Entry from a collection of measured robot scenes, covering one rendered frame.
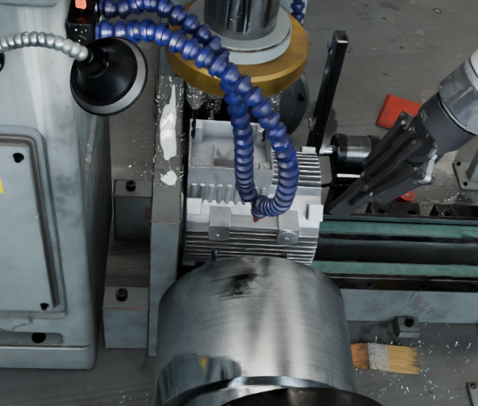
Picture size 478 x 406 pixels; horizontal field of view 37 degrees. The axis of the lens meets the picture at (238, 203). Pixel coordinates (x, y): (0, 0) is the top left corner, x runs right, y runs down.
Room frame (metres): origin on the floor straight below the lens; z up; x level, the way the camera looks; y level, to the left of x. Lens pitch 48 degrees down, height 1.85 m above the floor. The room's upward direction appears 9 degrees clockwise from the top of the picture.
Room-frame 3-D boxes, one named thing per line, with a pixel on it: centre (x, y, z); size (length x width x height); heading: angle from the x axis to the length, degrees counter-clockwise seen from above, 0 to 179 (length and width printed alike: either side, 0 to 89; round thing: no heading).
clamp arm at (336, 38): (0.91, -0.11, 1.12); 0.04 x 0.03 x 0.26; 99
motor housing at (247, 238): (0.76, -0.02, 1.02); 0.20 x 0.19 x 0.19; 98
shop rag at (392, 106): (1.30, -0.37, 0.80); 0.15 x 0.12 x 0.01; 75
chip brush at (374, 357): (0.65, -0.24, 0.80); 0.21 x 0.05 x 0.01; 94
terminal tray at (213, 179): (0.75, 0.02, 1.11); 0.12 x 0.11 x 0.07; 98
